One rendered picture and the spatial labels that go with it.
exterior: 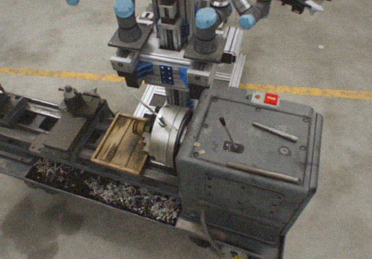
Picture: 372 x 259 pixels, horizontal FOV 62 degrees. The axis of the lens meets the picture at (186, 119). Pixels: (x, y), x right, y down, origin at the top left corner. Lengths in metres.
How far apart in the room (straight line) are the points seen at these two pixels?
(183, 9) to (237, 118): 0.84
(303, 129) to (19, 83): 3.15
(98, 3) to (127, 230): 3.22
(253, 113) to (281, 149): 0.21
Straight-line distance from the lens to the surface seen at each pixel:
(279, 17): 4.28
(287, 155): 1.37
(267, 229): 1.75
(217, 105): 1.48
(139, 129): 1.61
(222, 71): 3.14
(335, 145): 3.07
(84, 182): 2.17
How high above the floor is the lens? 2.39
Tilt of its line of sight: 53 degrees down
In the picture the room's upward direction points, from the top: 4 degrees counter-clockwise
